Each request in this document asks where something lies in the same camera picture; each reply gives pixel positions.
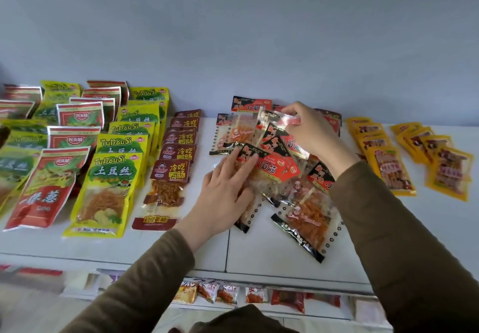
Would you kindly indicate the red foil snack packet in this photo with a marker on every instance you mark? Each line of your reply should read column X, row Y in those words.
column 80, row 115
column 73, row 140
column 41, row 201
column 15, row 110
column 22, row 93

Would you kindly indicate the black red noodle snack packet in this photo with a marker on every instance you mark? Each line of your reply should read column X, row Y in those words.
column 275, row 117
column 277, row 168

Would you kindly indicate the white purple snack packet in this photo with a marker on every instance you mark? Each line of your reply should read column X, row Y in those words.
column 110, row 279

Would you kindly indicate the stack of maroon snacks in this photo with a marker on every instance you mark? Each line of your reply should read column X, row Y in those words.
column 333, row 119

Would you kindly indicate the row of white red snacks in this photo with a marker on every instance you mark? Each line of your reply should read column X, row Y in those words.
column 228, row 294

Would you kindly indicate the row of dark red snacks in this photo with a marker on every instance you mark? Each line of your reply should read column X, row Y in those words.
column 288, row 299

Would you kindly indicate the person's left forearm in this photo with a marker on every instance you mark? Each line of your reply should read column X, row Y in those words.
column 131, row 288

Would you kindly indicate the yellow green snack packet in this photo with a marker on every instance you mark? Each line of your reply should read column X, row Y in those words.
column 131, row 128
column 45, row 113
column 61, row 97
column 15, row 171
column 60, row 86
column 26, row 141
column 104, row 201
column 22, row 126

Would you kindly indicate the row of orange noodle snacks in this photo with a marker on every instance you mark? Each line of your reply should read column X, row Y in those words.
column 185, row 293

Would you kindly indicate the person's left hand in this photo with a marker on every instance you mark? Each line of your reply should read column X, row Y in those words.
column 217, row 205

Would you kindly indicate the red plastic basket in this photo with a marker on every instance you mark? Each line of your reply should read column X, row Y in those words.
column 37, row 271

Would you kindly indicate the pile of black red snacks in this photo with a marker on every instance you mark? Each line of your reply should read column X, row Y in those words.
column 310, row 220

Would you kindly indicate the row of orange clear snacks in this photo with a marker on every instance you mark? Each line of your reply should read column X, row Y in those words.
column 391, row 171

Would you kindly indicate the person's right forearm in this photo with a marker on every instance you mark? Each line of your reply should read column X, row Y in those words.
column 411, row 261

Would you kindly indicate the orange clear snack packet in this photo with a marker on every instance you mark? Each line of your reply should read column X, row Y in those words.
column 358, row 120
column 372, row 140
column 366, row 128

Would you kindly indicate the white metal shelf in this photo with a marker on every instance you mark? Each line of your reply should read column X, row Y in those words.
column 269, row 258

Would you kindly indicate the person's right hand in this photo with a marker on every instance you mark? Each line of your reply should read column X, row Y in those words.
column 318, row 134

